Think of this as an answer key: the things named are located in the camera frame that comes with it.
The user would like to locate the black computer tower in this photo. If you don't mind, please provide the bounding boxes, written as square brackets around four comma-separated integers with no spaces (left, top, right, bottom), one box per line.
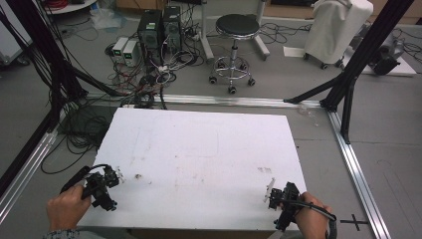
[162,5,183,54]
[136,9,164,66]

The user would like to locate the black metal frame post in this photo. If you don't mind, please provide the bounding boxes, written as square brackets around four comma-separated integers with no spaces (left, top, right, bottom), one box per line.
[284,0,416,145]
[0,0,124,197]

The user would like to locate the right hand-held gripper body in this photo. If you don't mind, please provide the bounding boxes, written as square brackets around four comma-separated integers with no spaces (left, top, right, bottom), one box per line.
[268,181,302,233]

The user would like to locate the white metal table legs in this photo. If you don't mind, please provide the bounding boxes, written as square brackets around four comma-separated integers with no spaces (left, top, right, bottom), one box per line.
[198,0,272,64]

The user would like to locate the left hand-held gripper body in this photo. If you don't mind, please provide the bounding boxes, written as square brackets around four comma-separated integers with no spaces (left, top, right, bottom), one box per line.
[83,164,120,212]

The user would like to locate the black machine on board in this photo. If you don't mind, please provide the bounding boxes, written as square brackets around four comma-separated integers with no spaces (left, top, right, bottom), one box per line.
[368,30,406,77]

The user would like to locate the person's right hand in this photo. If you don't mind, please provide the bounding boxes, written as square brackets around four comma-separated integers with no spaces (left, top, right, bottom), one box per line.
[294,191,333,239]

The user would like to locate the black round rolling stool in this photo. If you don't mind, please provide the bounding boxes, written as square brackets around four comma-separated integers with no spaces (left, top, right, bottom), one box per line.
[208,13,262,96]

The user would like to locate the white cloth covered cart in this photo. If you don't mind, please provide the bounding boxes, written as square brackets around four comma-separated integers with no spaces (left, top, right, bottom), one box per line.
[303,0,374,71]

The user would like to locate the white whiteboard work surface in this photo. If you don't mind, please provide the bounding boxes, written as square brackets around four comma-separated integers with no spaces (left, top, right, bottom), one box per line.
[0,93,393,239]

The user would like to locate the white power supply box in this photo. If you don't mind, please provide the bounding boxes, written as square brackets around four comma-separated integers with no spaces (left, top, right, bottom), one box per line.
[111,36,129,63]
[121,39,139,68]

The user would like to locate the white round table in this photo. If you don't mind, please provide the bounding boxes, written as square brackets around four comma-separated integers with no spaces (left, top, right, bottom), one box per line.
[42,0,99,16]

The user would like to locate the white flat floor board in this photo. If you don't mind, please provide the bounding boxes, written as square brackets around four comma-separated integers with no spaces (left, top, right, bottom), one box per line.
[341,49,418,78]

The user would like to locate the person's left patterned sleeve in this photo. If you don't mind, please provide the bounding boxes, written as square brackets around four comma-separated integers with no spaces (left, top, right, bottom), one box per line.
[42,228,82,239]

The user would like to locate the tangle of black cables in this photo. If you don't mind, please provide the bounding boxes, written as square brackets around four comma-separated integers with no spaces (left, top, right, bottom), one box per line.
[40,13,204,175]

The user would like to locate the clear plastic bag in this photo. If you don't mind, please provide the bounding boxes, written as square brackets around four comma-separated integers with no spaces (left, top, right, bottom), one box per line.
[89,7,128,31]

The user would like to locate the person's left hand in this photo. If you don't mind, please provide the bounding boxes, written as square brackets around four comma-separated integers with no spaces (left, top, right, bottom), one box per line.
[46,183,93,232]

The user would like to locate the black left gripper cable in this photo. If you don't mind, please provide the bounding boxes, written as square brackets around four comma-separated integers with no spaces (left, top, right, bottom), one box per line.
[59,163,110,195]

